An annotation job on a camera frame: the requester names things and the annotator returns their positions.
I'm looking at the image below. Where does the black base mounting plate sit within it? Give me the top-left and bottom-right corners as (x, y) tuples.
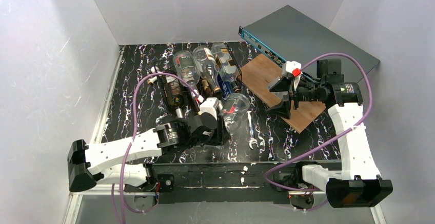
(112, 161), (347, 205)

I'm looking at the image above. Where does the dark wine bottle gold cap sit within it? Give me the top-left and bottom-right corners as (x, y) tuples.
(186, 87), (204, 115)

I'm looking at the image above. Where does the blue label clear bottle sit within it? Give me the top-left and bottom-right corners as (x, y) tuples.
(218, 74), (242, 100)

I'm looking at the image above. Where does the brown wooden board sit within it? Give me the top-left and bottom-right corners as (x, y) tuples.
(241, 54), (325, 133)

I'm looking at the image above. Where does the clear bottle dark label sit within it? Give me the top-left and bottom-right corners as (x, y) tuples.
(173, 51), (200, 98)

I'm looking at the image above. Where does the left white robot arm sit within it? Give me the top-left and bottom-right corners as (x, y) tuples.
(67, 113), (226, 192)

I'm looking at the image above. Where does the black wire wine rack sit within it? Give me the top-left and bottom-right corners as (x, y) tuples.
(172, 42), (242, 99)

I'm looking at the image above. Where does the clear bottle gold label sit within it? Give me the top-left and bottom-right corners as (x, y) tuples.
(211, 42), (242, 76)

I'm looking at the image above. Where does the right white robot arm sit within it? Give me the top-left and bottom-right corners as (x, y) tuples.
(269, 59), (393, 208)

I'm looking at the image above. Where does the teal network switch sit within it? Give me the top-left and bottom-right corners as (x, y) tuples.
(238, 5), (380, 83)

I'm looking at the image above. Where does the dark wine bottle silver cap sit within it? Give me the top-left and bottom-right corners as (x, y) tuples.
(162, 71), (185, 118)

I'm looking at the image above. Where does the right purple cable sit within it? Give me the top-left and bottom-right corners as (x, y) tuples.
(264, 52), (373, 213)

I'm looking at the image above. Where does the clear bottle red label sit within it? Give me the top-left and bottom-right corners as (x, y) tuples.
(220, 93), (250, 136)

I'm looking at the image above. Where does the clear bottle brown neck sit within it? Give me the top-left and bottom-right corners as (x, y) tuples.
(192, 46), (221, 89)

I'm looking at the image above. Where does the silver combination wrench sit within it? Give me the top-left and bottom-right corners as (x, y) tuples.
(247, 111), (258, 150)

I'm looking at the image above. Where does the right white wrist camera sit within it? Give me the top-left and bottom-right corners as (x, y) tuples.
(282, 61), (302, 90)

